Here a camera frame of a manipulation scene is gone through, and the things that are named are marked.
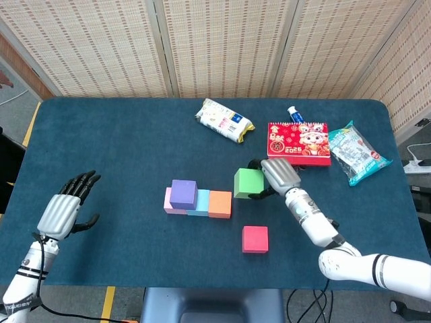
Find thin white power cable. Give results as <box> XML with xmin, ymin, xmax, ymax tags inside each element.
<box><xmin>407</xmin><ymin>143</ymin><xmax>431</xmax><ymax>166</ymax></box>

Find black floor cables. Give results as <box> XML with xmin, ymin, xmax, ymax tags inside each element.
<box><xmin>286</xmin><ymin>287</ymin><xmax>334</xmax><ymax>323</ymax></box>

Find dark teal table cover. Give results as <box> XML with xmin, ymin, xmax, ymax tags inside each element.
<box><xmin>0</xmin><ymin>97</ymin><xmax>425</xmax><ymax>292</ymax></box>

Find white snack packet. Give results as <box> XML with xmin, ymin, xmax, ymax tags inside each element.
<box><xmin>195</xmin><ymin>98</ymin><xmax>256</xmax><ymax>145</ymax></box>

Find black floor stand foot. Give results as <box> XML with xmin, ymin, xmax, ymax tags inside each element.
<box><xmin>389</xmin><ymin>300</ymin><xmax>431</xmax><ymax>320</ymax></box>

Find red desk calendar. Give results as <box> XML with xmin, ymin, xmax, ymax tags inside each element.
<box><xmin>267</xmin><ymin>121</ymin><xmax>333</xmax><ymax>168</ymax></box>

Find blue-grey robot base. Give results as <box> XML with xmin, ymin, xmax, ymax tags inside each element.
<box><xmin>140</xmin><ymin>287</ymin><xmax>286</xmax><ymax>323</ymax></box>

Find woven bamboo folding screen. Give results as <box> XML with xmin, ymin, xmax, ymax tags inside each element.
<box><xmin>0</xmin><ymin>0</ymin><xmax>431</xmax><ymax>135</ymax></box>

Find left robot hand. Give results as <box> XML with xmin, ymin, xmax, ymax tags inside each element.
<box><xmin>36</xmin><ymin>170</ymin><xmax>102</xmax><ymax>240</ymax></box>

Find white power strip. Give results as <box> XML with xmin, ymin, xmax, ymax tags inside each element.
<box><xmin>402</xmin><ymin>159</ymin><xmax>431</xmax><ymax>175</ymax></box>

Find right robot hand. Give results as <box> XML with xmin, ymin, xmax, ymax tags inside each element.
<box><xmin>247</xmin><ymin>157</ymin><xmax>302</xmax><ymax>201</ymax></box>

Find green foam cube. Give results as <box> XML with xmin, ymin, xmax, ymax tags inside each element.
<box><xmin>233</xmin><ymin>168</ymin><xmax>267</xmax><ymax>199</ymax></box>

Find blue white tube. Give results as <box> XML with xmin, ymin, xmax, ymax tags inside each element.
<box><xmin>287</xmin><ymin>106</ymin><xmax>306</xmax><ymax>124</ymax></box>

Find person in black clothes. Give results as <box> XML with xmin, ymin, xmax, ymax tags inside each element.
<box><xmin>0</xmin><ymin>127</ymin><xmax>27</xmax><ymax>215</ymax></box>

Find red foam cube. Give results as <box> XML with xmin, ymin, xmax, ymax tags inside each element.
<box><xmin>242</xmin><ymin>225</ymin><xmax>269</xmax><ymax>254</ymax></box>

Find black case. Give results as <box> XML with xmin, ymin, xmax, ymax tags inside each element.
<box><xmin>409</xmin><ymin>184</ymin><xmax>431</xmax><ymax>213</ymax></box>

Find purple foam cube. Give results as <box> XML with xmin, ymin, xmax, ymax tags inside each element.
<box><xmin>169</xmin><ymin>179</ymin><xmax>199</xmax><ymax>210</ymax></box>

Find orange foam cube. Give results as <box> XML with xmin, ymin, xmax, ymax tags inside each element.
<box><xmin>207</xmin><ymin>190</ymin><xmax>233</xmax><ymax>219</ymax></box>

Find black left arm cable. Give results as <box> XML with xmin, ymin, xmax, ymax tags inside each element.
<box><xmin>32</xmin><ymin>231</ymin><xmax>131</xmax><ymax>323</ymax></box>

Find teal clear snack bag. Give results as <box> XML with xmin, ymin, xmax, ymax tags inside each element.
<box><xmin>328</xmin><ymin>120</ymin><xmax>393</xmax><ymax>187</ymax></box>

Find light blue foam cube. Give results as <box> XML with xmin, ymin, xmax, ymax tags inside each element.
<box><xmin>186</xmin><ymin>188</ymin><xmax>211</xmax><ymax>217</ymax></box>

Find pink foam cube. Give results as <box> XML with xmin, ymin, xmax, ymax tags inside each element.
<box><xmin>164</xmin><ymin>187</ymin><xmax>188</xmax><ymax>215</ymax></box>

